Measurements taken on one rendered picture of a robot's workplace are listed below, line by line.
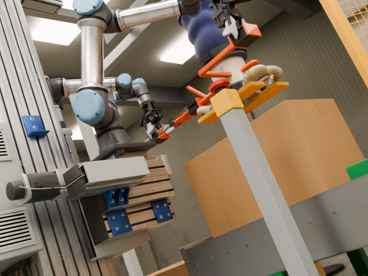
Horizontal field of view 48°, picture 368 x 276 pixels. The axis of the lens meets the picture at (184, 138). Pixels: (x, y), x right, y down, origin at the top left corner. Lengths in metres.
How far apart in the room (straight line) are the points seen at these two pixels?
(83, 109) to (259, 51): 6.89
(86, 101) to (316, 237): 0.92
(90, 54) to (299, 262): 1.04
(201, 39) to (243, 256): 0.96
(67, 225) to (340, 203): 0.94
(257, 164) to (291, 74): 6.70
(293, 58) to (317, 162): 6.48
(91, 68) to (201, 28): 0.59
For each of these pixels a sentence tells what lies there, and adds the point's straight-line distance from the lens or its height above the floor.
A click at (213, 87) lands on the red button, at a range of 1.34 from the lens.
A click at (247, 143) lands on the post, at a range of 1.26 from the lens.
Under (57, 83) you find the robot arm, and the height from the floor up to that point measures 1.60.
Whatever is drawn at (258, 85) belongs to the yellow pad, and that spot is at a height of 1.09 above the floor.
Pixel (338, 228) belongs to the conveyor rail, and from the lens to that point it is 1.38.
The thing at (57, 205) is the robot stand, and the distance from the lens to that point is 1.61.
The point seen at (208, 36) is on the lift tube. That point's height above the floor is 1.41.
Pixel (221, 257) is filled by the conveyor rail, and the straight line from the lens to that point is 1.63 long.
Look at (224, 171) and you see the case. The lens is 1.73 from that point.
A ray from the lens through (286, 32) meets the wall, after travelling 8.08.
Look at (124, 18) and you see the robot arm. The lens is 1.83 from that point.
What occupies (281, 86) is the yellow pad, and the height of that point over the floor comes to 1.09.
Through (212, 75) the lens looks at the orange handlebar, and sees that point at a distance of 1.74.
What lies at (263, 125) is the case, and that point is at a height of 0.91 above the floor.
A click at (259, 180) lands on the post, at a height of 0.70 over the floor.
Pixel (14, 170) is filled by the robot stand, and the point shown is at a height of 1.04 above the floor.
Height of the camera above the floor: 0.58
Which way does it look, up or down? 15 degrees up
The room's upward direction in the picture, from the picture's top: 22 degrees counter-clockwise
